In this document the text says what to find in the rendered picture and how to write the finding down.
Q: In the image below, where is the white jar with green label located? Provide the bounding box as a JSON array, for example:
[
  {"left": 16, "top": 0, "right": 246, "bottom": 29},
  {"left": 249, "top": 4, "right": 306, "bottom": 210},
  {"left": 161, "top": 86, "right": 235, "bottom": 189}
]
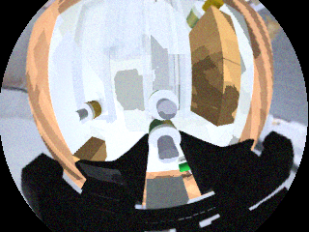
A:
[
  {"left": 148, "top": 119, "right": 182, "bottom": 162},
  {"left": 148, "top": 89, "right": 179, "bottom": 120}
]

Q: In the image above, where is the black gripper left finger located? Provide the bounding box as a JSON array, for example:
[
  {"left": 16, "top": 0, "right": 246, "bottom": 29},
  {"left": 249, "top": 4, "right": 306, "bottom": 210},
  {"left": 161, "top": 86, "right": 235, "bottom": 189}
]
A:
[{"left": 74, "top": 132, "right": 150, "bottom": 205}]

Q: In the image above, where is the white jar with gold label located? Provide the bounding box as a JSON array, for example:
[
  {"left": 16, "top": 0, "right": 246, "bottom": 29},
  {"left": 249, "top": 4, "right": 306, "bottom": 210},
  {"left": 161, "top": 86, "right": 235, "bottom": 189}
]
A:
[{"left": 72, "top": 101, "right": 103, "bottom": 123}]

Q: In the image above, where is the olive green jar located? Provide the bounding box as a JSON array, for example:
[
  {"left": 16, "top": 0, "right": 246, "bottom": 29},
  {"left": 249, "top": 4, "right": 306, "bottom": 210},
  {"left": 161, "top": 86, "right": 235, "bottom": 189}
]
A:
[{"left": 179, "top": 162, "right": 193, "bottom": 174}]

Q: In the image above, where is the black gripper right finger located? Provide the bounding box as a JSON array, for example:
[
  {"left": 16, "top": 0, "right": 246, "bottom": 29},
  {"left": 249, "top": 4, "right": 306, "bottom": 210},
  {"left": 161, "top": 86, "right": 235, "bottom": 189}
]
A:
[{"left": 178, "top": 130, "right": 254, "bottom": 196}]

